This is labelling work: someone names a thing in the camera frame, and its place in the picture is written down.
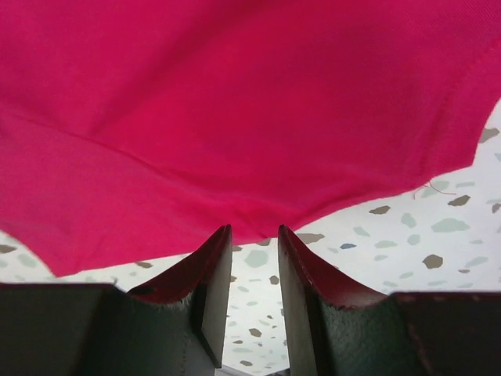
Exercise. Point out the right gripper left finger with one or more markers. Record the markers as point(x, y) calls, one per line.
point(173, 324)

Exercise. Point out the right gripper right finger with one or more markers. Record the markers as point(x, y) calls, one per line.
point(338, 326)

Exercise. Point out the magenta t-shirt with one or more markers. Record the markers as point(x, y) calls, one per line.
point(132, 130)

